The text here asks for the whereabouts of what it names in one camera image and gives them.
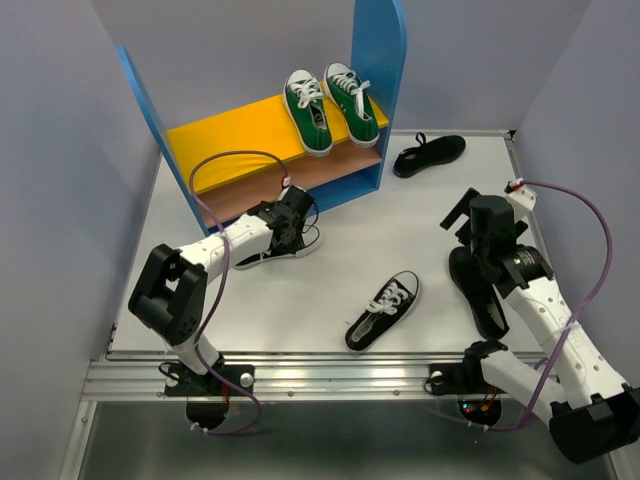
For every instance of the black slip-on shoe far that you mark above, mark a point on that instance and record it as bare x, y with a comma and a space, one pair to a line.
426, 154

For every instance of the black canvas sneaker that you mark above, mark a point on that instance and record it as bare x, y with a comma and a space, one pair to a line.
388, 307
310, 241

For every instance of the aluminium mounting rail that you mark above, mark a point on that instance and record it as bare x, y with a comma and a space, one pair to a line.
281, 378

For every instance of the blue shoe shelf frame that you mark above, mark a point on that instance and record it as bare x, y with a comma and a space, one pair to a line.
378, 52

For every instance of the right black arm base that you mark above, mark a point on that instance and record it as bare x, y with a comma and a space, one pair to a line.
456, 379

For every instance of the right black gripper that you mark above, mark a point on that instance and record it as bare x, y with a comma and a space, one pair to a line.
464, 206

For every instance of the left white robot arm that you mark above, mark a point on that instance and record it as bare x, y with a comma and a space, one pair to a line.
169, 296

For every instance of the black leather shoe right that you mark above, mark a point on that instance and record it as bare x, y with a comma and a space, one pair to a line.
482, 300

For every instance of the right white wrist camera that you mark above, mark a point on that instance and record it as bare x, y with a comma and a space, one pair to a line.
521, 198

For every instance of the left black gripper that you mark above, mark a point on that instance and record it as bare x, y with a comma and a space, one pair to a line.
294, 244

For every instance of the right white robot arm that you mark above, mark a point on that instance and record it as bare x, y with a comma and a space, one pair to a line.
588, 407

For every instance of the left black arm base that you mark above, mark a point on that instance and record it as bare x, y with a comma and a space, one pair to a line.
180, 381

